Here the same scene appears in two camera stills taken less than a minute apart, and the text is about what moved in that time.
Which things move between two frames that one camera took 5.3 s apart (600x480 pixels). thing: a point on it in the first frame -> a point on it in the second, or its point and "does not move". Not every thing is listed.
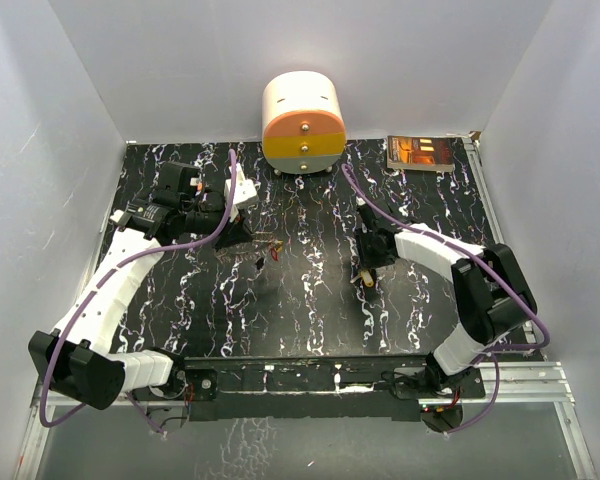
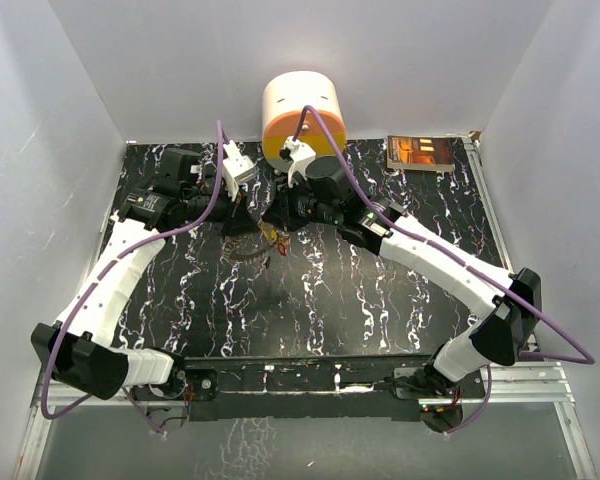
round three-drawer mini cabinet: x=303 y=127 does not move
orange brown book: x=424 y=153 does not move
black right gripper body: x=370 y=254 -> x=297 y=205
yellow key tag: x=366 y=277 -> x=269 y=231
